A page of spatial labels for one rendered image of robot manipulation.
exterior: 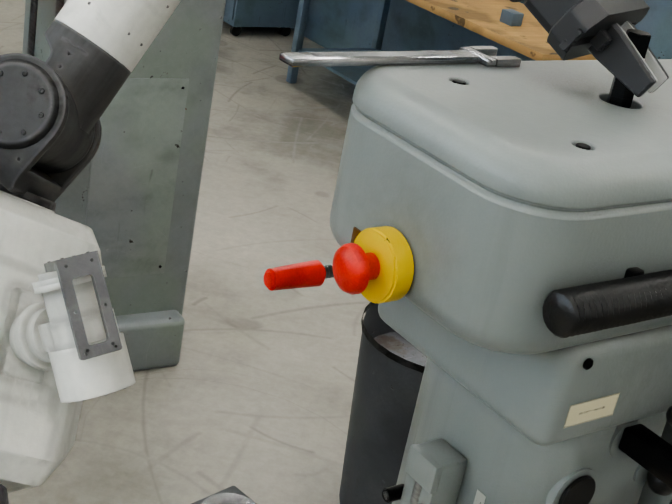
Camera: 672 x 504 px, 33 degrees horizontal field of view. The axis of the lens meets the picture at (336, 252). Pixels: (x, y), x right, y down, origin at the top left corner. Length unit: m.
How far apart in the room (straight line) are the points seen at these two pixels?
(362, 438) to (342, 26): 5.39
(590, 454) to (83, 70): 0.59
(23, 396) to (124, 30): 0.36
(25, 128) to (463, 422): 0.48
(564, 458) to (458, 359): 0.13
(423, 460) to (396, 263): 0.25
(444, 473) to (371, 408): 2.23
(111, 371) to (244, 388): 3.08
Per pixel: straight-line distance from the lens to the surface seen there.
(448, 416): 1.09
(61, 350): 1.00
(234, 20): 8.39
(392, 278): 0.88
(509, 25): 6.25
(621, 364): 0.98
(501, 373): 0.98
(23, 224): 1.10
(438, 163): 0.87
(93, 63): 1.14
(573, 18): 0.97
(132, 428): 3.79
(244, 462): 3.70
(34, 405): 1.09
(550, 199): 0.82
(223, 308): 4.56
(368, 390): 3.29
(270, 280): 0.98
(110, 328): 0.98
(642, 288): 0.88
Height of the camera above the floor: 2.13
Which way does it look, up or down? 24 degrees down
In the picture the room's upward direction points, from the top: 11 degrees clockwise
